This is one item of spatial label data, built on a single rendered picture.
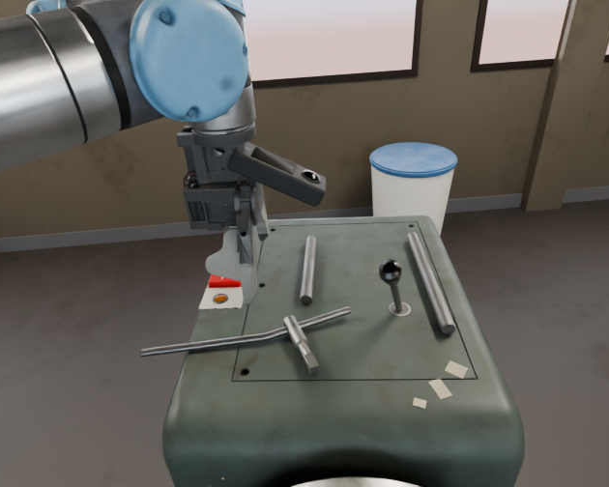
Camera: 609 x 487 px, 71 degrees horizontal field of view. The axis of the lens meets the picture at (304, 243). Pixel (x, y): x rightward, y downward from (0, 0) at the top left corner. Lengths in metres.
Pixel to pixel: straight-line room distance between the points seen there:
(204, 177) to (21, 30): 0.28
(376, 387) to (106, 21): 0.52
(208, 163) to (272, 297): 0.34
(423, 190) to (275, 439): 2.35
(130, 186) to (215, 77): 3.26
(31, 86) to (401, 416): 0.52
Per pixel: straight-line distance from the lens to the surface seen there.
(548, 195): 4.01
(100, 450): 2.31
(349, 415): 0.60
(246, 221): 0.49
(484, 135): 3.64
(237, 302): 0.78
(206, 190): 0.50
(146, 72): 0.28
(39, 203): 3.86
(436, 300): 0.74
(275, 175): 0.49
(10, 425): 2.63
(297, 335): 0.67
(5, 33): 0.29
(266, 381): 0.65
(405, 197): 2.82
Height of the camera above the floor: 1.74
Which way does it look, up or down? 32 degrees down
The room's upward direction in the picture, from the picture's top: 4 degrees counter-clockwise
